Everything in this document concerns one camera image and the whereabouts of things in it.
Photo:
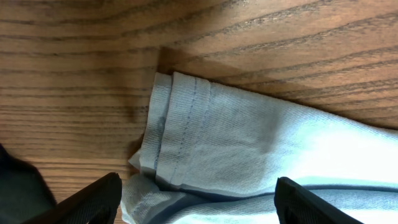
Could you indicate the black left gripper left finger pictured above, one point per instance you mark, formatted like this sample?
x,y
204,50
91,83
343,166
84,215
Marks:
x,y
95,204

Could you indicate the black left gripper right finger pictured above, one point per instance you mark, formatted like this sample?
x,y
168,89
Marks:
x,y
296,205

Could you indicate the light blue t-shirt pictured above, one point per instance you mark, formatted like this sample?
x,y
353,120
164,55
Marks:
x,y
213,154

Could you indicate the black folded garment with logo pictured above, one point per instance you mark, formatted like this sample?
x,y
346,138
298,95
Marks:
x,y
24,193

